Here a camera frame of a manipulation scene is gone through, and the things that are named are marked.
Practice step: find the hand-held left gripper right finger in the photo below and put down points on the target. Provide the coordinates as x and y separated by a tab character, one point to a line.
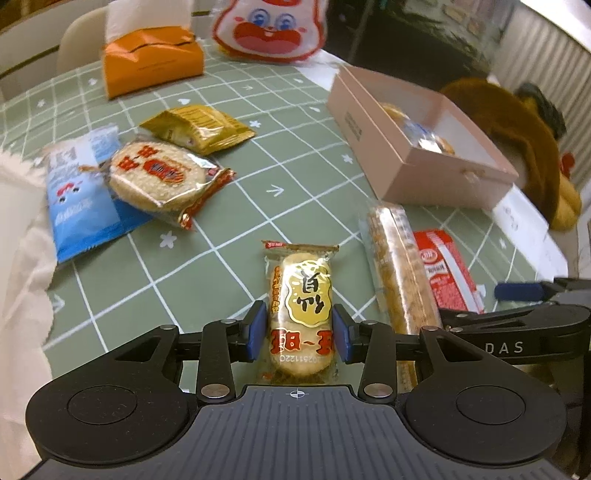
342	334

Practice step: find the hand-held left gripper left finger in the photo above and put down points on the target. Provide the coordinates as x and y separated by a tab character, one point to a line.
257	330

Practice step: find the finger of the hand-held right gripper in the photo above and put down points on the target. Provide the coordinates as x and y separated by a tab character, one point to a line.
498	319
517	291

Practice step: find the oblong rice cracker packet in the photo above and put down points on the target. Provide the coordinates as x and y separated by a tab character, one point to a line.
302	295

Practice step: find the red white snack packet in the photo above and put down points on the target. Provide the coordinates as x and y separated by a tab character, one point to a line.
445	272

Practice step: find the pink cardboard box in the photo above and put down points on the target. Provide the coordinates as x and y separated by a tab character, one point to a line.
415	184

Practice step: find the clear bread packet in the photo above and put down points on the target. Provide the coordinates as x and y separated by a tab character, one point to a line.
429	136

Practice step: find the white handwritten paper sheet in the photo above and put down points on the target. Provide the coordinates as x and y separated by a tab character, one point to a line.
524	221

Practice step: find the long clear pastry packet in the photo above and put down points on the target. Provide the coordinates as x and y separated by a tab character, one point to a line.
397	263

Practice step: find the green checked tablecloth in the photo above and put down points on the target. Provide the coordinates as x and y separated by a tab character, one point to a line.
184	272

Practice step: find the brown plush toy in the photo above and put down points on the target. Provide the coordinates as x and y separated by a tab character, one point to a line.
521	138

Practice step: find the round rice cracker packet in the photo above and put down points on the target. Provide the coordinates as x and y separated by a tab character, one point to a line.
154	173

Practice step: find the white curtain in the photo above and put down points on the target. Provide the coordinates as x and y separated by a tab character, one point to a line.
554	92

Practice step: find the yellow snack packet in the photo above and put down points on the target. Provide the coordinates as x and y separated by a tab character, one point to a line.
198	127

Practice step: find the blue white snack packet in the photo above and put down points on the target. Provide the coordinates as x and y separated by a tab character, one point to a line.
83	207

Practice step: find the white cloth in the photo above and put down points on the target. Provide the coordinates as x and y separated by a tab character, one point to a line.
21	277

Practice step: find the glass fish tank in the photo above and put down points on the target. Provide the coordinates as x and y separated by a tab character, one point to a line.
415	37

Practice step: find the orange tissue box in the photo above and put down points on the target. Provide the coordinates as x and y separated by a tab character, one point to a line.
152	62

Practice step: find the rabbit face plastic bag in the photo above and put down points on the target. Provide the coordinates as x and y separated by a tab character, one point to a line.
272	27

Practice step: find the white tissue sheet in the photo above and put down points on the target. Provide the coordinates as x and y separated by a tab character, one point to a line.
147	16

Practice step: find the white chair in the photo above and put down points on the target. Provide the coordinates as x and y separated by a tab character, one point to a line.
81	37

